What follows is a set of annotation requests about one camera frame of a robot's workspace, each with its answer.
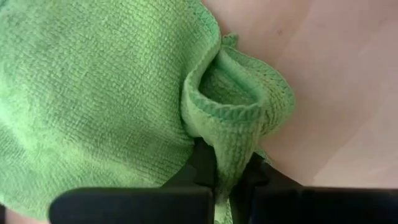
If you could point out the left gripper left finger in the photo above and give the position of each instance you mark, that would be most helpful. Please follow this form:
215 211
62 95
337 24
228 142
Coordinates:
199 171

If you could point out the green microfiber towel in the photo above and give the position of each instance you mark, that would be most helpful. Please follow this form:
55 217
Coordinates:
93 93

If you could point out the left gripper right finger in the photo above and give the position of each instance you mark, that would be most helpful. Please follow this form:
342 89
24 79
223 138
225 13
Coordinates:
261 177

